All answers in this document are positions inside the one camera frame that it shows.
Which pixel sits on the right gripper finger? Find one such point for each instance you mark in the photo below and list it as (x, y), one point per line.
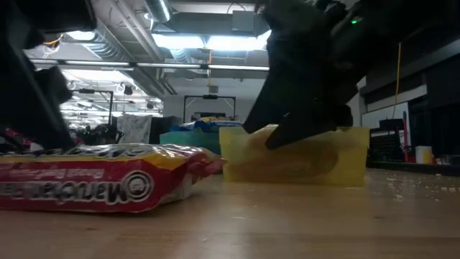
(266, 111)
(312, 120)

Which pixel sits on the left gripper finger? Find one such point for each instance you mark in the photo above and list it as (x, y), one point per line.
(54, 86)
(28, 108)

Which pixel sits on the red Maruchan noodle packet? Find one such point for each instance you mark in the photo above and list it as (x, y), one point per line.
(305, 163)
(90, 187)

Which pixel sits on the blue Maruchan noodle packet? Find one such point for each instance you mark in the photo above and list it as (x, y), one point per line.
(194, 126)

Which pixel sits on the yellow plastic container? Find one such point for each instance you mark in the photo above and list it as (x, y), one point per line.
(352, 162)

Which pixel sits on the white draped cloth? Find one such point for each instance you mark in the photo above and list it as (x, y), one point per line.
(134, 129)

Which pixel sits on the red pole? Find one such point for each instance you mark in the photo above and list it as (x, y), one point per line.
(406, 144)

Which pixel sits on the black bar with light strips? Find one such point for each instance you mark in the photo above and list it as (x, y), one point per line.
(172, 65)

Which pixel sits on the white and yellow cup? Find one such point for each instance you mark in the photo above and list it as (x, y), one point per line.
(424, 156)

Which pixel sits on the black background rig frame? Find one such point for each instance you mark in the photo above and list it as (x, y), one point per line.
(93, 91)
(210, 96)

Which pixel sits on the silver ventilation duct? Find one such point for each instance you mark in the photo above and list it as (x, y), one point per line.
(160, 9)

